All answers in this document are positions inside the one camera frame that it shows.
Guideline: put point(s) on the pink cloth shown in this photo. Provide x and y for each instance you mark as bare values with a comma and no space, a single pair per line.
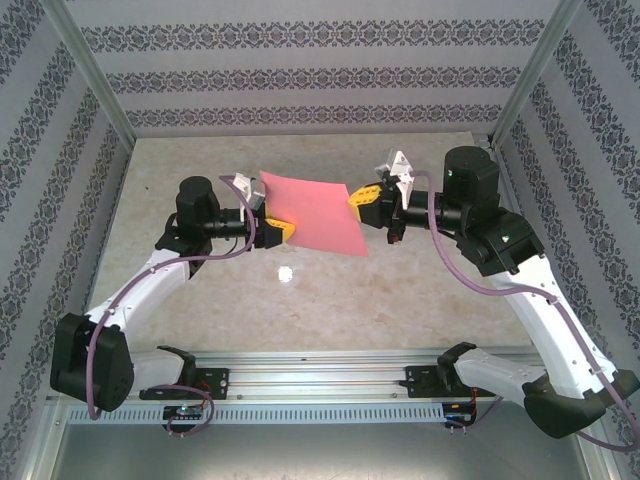
315,215

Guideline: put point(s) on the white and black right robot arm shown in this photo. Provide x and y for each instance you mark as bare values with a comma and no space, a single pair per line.
545,330

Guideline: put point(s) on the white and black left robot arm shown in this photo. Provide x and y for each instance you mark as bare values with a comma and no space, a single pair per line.
150,290

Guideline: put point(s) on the grey metal base sheet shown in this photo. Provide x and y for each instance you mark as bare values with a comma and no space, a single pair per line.
320,455

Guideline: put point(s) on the small circuit board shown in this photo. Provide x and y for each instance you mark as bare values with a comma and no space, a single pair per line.
185,412
457,414

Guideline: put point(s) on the aluminium frame post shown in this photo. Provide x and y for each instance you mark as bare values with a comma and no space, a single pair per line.
531,75
95,75

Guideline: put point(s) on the long aluminium mounting rail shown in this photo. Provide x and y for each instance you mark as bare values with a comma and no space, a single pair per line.
320,375

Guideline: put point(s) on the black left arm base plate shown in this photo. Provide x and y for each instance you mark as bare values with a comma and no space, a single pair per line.
217,382

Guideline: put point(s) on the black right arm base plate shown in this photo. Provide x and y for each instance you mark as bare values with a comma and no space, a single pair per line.
420,380

